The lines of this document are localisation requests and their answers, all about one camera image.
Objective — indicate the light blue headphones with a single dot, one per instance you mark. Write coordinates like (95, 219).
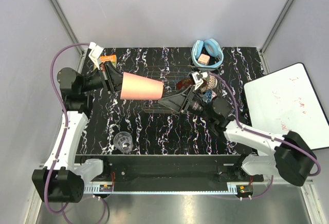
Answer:
(209, 47)

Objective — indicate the wire dish rack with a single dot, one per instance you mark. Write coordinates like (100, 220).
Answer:
(170, 76)

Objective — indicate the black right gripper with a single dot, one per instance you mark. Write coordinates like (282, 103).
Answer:
(176, 101)

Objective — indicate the orange green paperback book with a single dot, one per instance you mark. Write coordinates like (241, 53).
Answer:
(109, 58)

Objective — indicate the pink plastic cup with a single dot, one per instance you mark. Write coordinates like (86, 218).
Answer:
(136, 87)

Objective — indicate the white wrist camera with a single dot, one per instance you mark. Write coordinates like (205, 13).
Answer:
(95, 54)
(198, 79)

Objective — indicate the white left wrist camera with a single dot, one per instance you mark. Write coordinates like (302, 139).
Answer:
(95, 54)

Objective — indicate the brown floral patterned bowl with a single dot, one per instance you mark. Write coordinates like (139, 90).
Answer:
(210, 82)

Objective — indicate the red floral plate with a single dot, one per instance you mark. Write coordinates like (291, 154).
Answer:
(185, 83)

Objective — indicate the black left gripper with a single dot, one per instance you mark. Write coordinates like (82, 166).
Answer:
(115, 84)

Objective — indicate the blue triangle patterned bowl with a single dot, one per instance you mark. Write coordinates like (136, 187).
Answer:
(209, 95)

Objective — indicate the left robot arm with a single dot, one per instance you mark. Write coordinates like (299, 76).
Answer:
(60, 180)

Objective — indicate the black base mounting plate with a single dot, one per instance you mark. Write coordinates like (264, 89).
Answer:
(172, 174)

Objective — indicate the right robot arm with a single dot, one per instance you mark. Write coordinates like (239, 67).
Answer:
(287, 155)

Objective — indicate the white dry-erase board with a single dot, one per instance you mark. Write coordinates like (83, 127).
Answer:
(286, 100)

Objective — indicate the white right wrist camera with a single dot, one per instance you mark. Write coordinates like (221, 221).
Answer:
(198, 79)

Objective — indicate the pink cube die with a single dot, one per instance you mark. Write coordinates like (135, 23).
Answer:
(203, 59)

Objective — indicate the clear drinking glass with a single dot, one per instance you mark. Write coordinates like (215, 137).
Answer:
(123, 141)

